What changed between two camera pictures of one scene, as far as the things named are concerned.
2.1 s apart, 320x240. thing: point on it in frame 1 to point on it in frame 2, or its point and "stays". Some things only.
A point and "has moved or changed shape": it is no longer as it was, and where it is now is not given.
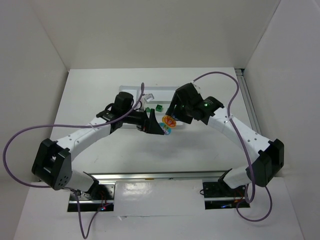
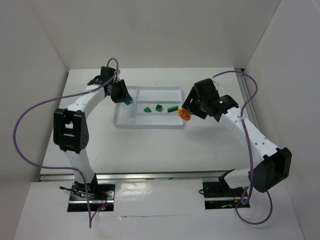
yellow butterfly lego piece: [169, 121] has moved or changed shape
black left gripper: [150, 122] to [121, 92]
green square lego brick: [159, 108] stays
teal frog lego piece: [166, 130] has moved or changed shape
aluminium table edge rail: [213, 175] stays
